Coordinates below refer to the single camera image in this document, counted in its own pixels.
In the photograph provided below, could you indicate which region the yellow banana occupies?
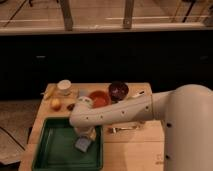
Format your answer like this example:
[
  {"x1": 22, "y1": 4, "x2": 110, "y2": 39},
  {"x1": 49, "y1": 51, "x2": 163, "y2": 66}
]
[{"x1": 43, "y1": 85, "x2": 56, "y2": 100}]

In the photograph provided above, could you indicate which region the grey square block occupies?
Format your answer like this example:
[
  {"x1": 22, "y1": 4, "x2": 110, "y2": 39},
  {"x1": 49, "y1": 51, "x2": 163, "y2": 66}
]
[{"x1": 78, "y1": 89, "x2": 89, "y2": 97}]

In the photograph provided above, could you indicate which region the white utensil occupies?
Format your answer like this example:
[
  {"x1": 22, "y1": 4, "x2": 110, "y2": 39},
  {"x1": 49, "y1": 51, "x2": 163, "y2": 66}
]
[{"x1": 131, "y1": 91, "x2": 145, "y2": 98}]

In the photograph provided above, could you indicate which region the metal fork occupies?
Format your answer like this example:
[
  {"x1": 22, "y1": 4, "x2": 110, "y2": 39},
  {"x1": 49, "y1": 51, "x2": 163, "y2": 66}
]
[{"x1": 107, "y1": 125, "x2": 140, "y2": 134}]

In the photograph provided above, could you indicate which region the white cup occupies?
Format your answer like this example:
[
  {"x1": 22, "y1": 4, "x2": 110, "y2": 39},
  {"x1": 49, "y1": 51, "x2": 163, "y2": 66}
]
[{"x1": 57, "y1": 80, "x2": 71, "y2": 95}]

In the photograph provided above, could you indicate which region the dark red bowl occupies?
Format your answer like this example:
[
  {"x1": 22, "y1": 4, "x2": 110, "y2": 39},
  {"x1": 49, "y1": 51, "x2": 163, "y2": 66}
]
[{"x1": 108, "y1": 82, "x2": 129, "y2": 101}]

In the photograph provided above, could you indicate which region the blue grey sponge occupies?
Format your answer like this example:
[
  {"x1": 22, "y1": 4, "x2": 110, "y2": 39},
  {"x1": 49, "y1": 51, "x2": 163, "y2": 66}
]
[{"x1": 75, "y1": 137, "x2": 91, "y2": 152}]

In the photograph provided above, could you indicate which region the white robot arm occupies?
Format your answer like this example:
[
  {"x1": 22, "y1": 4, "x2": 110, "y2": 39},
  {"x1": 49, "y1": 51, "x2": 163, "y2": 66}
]
[{"x1": 69, "y1": 84, "x2": 213, "y2": 171}]

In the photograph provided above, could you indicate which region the orange bowl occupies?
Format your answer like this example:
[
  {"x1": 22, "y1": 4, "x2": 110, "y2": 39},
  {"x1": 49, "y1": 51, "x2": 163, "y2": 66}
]
[{"x1": 89, "y1": 91, "x2": 111, "y2": 108}]

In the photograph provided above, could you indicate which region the green plastic tray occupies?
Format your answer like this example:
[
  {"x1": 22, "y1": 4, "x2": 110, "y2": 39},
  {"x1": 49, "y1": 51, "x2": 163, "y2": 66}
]
[{"x1": 31, "y1": 117, "x2": 103, "y2": 171}]

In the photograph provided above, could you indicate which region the yellow orange fruit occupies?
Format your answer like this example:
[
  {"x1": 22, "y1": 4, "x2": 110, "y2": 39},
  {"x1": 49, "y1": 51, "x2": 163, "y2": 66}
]
[{"x1": 50, "y1": 98, "x2": 61, "y2": 111}]

